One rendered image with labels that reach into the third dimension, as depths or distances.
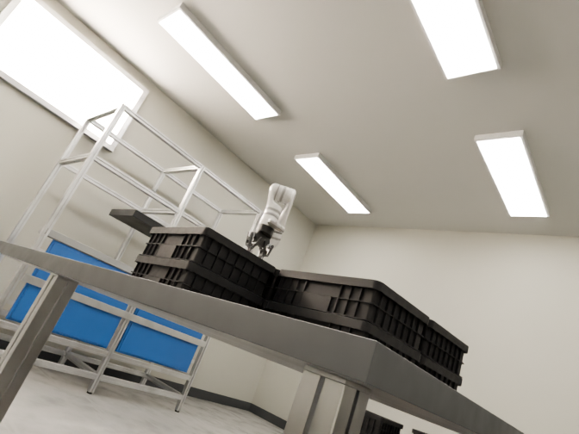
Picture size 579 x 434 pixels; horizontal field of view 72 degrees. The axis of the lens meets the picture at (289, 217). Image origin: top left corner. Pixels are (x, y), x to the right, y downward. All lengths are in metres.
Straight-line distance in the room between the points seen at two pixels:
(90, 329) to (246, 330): 2.86
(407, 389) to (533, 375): 3.96
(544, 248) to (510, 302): 0.66
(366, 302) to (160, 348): 2.75
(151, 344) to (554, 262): 3.85
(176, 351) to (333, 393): 3.29
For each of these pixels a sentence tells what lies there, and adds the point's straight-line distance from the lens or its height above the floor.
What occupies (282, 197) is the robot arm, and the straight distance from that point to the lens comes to 1.71.
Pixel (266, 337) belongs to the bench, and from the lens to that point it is 0.48.
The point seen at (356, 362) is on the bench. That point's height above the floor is 0.68.
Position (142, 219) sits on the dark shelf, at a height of 1.31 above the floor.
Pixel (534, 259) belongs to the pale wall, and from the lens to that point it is 4.76.
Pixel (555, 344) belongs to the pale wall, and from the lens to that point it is 4.47.
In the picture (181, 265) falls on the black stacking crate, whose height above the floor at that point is 0.80.
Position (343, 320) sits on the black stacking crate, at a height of 0.81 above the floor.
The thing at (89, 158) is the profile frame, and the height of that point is 1.49.
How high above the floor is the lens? 0.65
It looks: 20 degrees up
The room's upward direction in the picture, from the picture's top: 21 degrees clockwise
